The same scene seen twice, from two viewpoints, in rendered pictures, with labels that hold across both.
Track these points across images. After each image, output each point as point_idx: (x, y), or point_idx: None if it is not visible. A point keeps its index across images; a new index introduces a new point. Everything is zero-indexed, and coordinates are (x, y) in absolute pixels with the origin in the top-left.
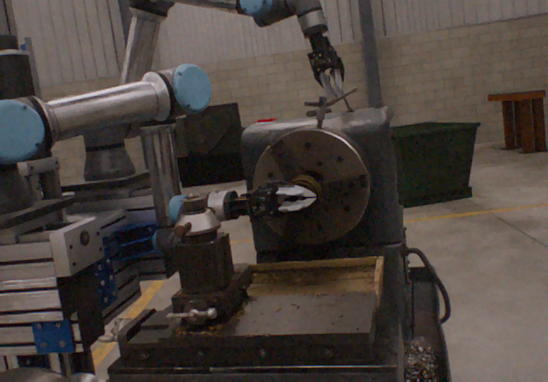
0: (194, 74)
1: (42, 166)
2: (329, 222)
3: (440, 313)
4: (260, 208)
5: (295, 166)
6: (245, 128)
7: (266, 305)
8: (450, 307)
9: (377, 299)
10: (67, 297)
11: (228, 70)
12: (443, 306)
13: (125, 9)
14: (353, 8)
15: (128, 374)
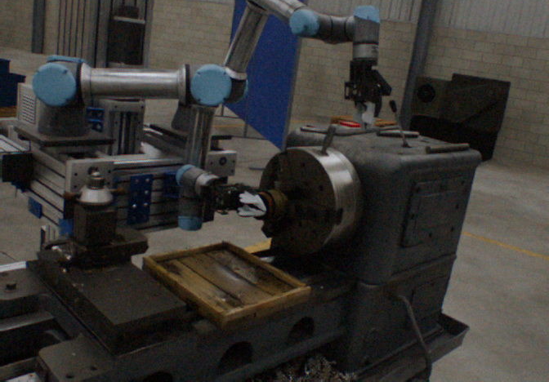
0: (213, 76)
1: (127, 107)
2: (299, 237)
3: (527, 380)
4: (221, 202)
5: (280, 179)
6: (308, 126)
7: (123, 273)
8: (546, 380)
9: (231, 314)
10: (70, 206)
11: (516, 46)
12: (538, 375)
13: None
14: None
15: (31, 271)
